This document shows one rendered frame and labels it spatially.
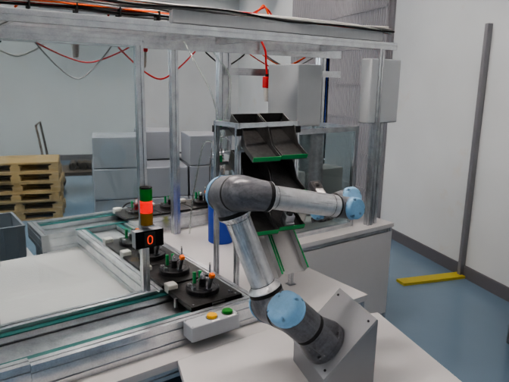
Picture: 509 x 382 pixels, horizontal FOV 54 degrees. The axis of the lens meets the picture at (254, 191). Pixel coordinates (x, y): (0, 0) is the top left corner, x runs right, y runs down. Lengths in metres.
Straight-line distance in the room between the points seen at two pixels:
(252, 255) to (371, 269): 2.11
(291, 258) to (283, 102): 1.22
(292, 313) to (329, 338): 0.16
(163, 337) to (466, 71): 4.07
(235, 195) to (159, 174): 3.30
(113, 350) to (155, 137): 3.53
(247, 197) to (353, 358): 0.61
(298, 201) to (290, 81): 1.69
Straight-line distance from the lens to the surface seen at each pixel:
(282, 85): 3.24
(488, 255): 5.07
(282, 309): 1.59
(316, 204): 1.61
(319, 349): 1.66
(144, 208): 2.04
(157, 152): 5.18
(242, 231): 1.62
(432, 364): 2.00
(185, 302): 2.07
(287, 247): 2.36
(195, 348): 1.97
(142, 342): 1.90
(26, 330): 2.04
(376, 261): 3.68
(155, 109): 11.98
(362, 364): 1.71
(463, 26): 5.34
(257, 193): 1.49
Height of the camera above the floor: 1.84
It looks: 13 degrees down
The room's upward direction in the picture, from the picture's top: 1 degrees clockwise
